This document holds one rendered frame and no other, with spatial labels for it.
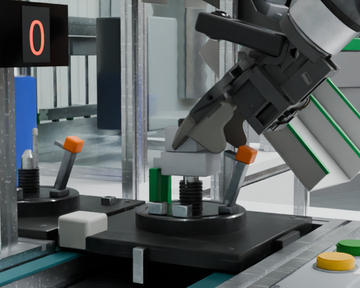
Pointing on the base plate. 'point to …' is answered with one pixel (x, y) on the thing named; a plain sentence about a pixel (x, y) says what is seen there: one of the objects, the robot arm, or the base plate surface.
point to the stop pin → (140, 264)
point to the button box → (331, 275)
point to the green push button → (354, 247)
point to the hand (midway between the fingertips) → (186, 135)
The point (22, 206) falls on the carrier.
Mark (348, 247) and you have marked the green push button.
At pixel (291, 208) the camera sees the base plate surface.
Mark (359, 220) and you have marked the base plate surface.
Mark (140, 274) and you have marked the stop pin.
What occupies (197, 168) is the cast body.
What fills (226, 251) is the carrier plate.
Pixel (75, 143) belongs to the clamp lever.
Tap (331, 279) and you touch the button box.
